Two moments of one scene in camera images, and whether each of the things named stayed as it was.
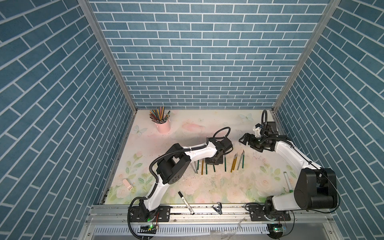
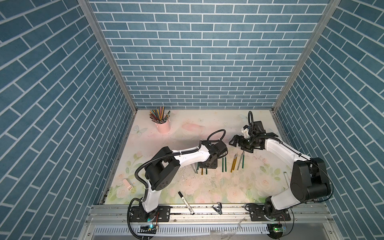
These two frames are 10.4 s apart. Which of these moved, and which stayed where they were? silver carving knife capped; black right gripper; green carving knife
Moved: black right gripper
Stayed: green carving knife; silver carving knife capped
